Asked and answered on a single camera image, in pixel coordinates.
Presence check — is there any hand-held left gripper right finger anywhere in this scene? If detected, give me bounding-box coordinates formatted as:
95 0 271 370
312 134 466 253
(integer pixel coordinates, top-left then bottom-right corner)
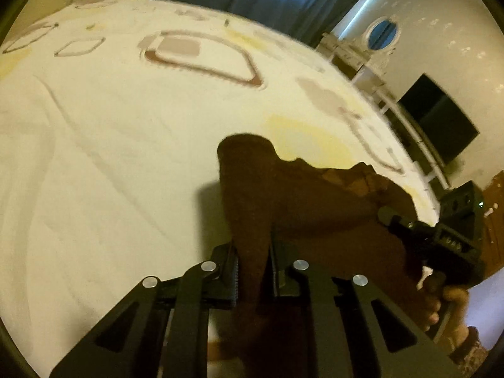
269 239 462 378

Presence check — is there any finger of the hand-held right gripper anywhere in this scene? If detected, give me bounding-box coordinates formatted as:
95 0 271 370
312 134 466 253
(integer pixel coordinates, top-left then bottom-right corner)
377 206 438 247

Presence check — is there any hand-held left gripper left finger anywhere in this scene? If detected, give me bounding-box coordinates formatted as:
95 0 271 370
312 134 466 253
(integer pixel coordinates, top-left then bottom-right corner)
49 243 239 378

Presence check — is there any brown argyle garment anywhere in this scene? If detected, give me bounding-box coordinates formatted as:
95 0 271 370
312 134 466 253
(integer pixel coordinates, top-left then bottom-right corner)
206 133 442 378

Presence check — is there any person's right forearm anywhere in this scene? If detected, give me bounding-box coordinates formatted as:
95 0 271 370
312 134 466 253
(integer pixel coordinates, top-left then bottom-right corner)
447 323 490 368

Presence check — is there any person's right hand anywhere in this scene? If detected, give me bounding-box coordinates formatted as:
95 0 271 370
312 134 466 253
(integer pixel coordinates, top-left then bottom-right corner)
416 271 470 341

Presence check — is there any black television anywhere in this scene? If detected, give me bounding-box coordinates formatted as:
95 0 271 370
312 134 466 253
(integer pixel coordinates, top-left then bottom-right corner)
397 72 481 166

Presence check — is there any white vanity dresser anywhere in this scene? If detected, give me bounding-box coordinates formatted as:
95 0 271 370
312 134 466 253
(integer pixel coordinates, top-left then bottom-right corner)
316 13 403 89

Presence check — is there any white printed bed sheet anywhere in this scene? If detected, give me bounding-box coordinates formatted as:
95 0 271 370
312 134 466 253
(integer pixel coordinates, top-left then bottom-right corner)
0 0 441 378

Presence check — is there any oval mirror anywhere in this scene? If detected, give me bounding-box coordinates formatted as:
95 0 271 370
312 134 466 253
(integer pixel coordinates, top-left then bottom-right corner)
367 16 401 53

